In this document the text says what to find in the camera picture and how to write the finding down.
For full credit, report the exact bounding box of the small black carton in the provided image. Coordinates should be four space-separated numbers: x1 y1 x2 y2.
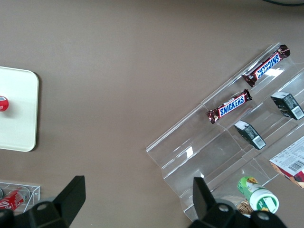
270 92 304 121
234 120 266 151

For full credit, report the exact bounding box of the clear acrylic tiered stand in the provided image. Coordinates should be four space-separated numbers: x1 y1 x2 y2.
146 42 304 220

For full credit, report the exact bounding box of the brown Snickers bar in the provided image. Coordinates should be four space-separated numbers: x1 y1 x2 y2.
241 44 291 88
205 89 253 125

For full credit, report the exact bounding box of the red white yogurt cup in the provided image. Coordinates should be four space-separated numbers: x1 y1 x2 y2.
0 95 10 112

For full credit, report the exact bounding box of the green lidded snack cup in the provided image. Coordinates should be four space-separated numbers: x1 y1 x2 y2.
237 175 280 214

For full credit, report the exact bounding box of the beige plastic tray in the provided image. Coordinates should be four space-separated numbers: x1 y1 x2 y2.
0 66 40 152

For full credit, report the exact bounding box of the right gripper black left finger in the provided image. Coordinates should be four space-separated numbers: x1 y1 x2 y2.
13 175 86 228

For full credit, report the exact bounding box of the light wicker basket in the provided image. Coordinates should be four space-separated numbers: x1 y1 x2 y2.
234 200 254 218

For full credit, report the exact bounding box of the red cola bottle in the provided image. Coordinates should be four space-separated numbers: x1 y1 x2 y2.
0 186 31 212

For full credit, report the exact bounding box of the white red barcode carton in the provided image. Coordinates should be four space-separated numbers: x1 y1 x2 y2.
269 136 304 190

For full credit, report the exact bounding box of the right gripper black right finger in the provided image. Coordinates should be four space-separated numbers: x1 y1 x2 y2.
188 177 250 228

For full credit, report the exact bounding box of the black cable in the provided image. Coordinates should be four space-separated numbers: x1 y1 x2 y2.
261 0 304 7

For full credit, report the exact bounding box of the clear acrylic bottle rack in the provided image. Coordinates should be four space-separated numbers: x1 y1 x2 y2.
0 181 41 214

